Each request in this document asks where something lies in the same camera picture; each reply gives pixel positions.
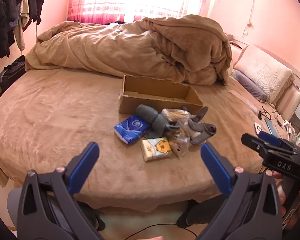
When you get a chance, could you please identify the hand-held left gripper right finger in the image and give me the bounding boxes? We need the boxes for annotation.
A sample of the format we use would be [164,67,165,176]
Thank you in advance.
[197,142,283,240]

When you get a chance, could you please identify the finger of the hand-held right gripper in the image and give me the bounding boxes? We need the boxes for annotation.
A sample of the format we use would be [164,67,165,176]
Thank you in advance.
[259,131,295,150]
[241,133,298,157]

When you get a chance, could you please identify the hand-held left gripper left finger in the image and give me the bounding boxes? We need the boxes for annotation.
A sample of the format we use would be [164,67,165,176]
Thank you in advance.
[17,142,102,240]

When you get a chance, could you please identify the grey knitted socks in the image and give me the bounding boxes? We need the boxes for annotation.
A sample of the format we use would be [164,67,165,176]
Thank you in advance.
[187,106,217,146]

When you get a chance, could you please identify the clear bag of brown snacks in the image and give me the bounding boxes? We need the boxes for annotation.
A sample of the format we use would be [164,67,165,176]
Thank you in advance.
[169,119,193,162]

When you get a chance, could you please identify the blue tissue pack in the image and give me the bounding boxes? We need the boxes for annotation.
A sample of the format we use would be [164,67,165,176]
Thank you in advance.
[114,115,150,145]

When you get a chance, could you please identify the yellow cartoon tissue pack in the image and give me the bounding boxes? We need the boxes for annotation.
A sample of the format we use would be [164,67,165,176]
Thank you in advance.
[141,137,172,162]

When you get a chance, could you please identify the cardboard box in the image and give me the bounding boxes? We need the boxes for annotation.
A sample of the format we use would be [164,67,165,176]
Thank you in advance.
[119,74,203,117]

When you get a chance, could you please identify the person's right hand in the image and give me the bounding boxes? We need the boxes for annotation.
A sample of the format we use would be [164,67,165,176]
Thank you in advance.
[272,171,286,203]

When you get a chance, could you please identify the smartphone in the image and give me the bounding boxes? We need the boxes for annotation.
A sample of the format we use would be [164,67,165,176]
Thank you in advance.
[264,118,278,137]

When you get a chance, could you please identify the padded bed headboard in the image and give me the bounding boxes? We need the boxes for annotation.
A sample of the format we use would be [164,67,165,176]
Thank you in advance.
[226,34,300,120]

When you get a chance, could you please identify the round bed with brown sheet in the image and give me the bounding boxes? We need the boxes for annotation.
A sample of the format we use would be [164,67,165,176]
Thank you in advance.
[0,65,298,210]

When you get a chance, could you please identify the black shoe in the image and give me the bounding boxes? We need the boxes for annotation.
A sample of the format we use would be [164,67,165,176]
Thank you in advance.
[79,201,106,232]
[177,197,227,228]

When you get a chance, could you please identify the purple pillow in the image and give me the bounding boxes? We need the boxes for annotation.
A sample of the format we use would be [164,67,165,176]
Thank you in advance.
[234,69,267,102]

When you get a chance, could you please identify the cream floral pillow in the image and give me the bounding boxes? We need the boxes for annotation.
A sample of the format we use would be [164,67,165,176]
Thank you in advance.
[234,44,295,103]

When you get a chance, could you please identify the black bag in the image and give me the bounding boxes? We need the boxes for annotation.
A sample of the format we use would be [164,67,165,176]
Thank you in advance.
[0,55,27,95]

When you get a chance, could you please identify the brown fleece blanket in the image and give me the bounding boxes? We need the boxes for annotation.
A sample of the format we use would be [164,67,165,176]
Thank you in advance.
[25,14,232,86]

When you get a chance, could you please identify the pink patterned curtain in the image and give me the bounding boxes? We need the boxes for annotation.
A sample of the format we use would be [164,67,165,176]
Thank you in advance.
[67,0,210,25]

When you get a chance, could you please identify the hanging dark clothes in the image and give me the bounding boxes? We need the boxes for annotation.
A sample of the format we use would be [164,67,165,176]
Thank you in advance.
[0,0,45,65]

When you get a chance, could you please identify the black cable on bed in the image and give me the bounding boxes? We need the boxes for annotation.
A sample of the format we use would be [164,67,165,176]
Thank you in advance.
[257,106,280,120]

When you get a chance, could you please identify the black floor cable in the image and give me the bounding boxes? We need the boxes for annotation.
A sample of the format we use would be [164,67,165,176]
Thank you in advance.
[125,224,198,240]

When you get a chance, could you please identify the white wall socket with cable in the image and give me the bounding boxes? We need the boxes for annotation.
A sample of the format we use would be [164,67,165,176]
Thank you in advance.
[247,0,258,28]

